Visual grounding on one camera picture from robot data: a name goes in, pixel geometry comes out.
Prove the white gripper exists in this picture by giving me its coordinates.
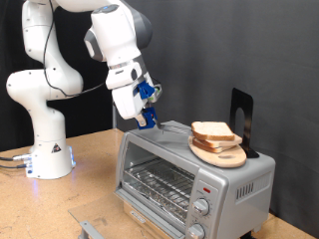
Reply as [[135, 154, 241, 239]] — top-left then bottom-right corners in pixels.
[[112, 84, 149, 129]]

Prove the black spatula with blue block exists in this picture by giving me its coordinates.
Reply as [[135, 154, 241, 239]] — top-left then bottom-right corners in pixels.
[[136, 107, 192, 135]]

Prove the glass oven door with handle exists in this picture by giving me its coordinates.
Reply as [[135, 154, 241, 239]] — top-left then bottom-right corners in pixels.
[[68, 189, 187, 239]]

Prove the silver toaster oven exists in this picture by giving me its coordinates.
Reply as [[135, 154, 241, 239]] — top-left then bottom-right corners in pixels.
[[118, 0, 319, 238], [114, 119, 277, 239]]

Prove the silver oven knob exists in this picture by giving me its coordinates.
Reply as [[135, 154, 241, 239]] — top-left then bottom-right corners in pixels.
[[186, 223, 206, 239], [192, 198, 210, 217]]

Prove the vertical metal pole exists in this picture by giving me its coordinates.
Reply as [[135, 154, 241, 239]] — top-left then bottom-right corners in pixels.
[[112, 101, 118, 129]]

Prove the black backdrop curtain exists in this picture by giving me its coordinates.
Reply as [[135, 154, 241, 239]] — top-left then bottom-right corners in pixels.
[[0, 0, 114, 153]]

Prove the round wooden cutting board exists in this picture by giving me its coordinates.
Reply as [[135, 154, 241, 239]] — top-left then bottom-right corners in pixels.
[[187, 133, 247, 169]]

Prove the black metal bookend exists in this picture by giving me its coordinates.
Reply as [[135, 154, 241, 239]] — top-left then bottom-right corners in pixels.
[[228, 87, 260, 159]]

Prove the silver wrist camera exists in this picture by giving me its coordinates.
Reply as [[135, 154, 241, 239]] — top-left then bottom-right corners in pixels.
[[149, 83, 163, 104]]

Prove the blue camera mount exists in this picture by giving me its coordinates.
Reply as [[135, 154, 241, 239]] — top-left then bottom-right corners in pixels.
[[137, 80, 157, 101]]

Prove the wire oven rack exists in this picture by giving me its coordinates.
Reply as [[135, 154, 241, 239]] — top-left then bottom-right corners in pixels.
[[123, 157, 196, 222]]

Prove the black camera cable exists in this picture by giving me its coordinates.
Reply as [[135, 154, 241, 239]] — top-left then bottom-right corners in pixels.
[[43, 0, 108, 99]]

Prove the black base cable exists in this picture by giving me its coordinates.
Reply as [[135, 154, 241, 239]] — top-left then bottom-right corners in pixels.
[[0, 152, 33, 162], [0, 162, 31, 169]]

